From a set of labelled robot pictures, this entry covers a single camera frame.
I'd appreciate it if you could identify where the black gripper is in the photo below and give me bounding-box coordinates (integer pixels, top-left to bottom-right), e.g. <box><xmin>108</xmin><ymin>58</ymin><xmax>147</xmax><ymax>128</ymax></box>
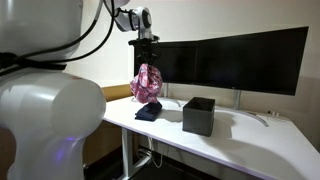
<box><xmin>128</xmin><ymin>38</ymin><xmax>157</xmax><ymax>65</ymax></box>

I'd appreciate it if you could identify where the pink patterned cloth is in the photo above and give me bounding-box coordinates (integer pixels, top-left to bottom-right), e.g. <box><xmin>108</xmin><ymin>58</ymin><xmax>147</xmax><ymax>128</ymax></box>
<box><xmin>130</xmin><ymin>63</ymin><xmax>163</xmax><ymax>104</ymax></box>

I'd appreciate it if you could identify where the navy blue cloth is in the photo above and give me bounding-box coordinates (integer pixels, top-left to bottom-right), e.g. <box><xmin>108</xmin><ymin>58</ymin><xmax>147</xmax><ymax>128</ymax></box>
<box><xmin>135</xmin><ymin>102</ymin><xmax>162</xmax><ymax>121</ymax></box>

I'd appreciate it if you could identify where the dark grey storage box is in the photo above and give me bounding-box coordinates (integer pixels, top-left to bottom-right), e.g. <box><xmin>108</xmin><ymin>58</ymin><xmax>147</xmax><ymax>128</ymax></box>
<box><xmin>182</xmin><ymin>97</ymin><xmax>215</xmax><ymax>137</ymax></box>

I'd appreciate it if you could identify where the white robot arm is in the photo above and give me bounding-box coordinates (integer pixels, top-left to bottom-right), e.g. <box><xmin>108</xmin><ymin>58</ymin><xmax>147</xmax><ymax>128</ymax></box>
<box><xmin>0</xmin><ymin>0</ymin><xmax>106</xmax><ymax>180</ymax></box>

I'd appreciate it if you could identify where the brown wooden panel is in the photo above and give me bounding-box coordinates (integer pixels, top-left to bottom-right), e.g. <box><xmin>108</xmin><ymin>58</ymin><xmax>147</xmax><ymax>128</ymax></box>
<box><xmin>100</xmin><ymin>84</ymin><xmax>132</xmax><ymax>163</ymax></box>

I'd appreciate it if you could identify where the silver curved monitor stand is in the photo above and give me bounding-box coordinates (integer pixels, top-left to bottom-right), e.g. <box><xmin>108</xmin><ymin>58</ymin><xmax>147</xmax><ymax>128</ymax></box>
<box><xmin>227</xmin><ymin>90</ymin><xmax>269</xmax><ymax>127</ymax></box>

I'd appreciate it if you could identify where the large black left monitor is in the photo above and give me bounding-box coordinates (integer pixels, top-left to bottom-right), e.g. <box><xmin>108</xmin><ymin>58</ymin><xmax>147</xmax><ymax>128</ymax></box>
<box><xmin>194</xmin><ymin>27</ymin><xmax>308</xmax><ymax>95</ymax></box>

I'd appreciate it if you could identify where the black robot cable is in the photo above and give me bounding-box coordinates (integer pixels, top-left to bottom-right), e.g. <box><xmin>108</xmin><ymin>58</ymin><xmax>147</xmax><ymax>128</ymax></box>
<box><xmin>0</xmin><ymin>0</ymin><xmax>134</xmax><ymax>72</ymax></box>

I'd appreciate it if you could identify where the white desk leg frame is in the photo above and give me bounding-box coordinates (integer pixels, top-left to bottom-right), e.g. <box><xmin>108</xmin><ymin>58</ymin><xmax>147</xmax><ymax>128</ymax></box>
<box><xmin>118</xmin><ymin>128</ymin><xmax>151</xmax><ymax>180</ymax></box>

